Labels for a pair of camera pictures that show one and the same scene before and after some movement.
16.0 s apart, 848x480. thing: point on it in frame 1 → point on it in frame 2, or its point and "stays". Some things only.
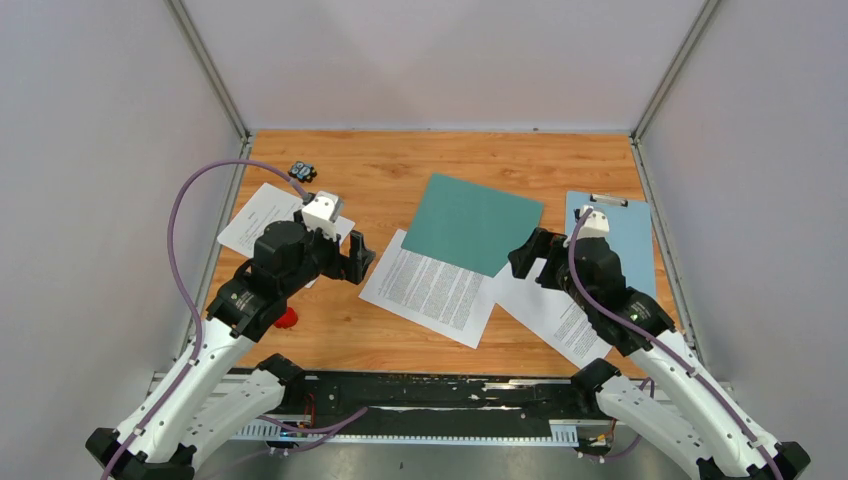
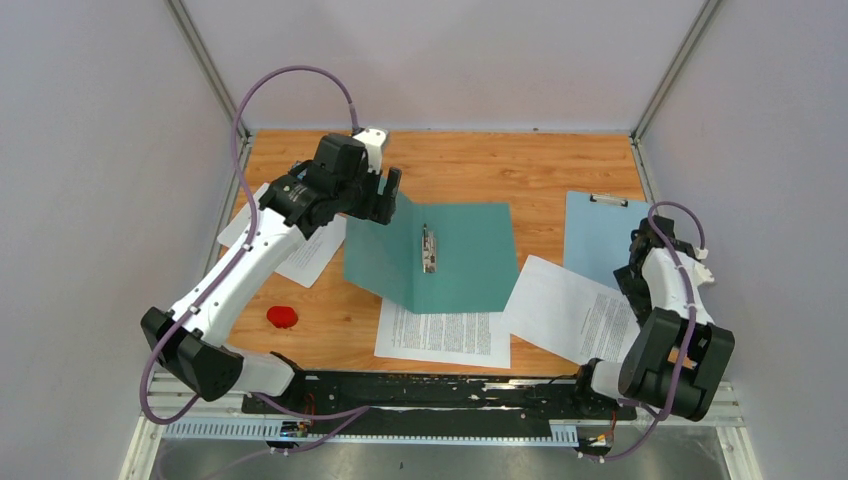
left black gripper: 352,268 → 379,208
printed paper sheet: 453,300 → 462,338
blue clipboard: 630,232 stays
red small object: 288,319 stays
